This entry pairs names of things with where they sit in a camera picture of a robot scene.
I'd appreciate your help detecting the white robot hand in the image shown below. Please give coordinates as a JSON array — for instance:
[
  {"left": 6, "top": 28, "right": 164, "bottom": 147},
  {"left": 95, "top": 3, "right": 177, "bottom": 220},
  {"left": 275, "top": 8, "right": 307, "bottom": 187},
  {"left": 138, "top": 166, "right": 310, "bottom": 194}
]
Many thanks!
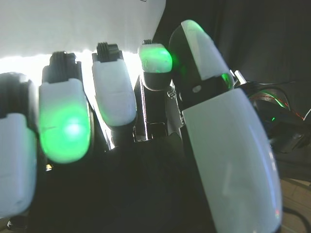
[{"left": 0, "top": 19, "right": 284, "bottom": 233}]

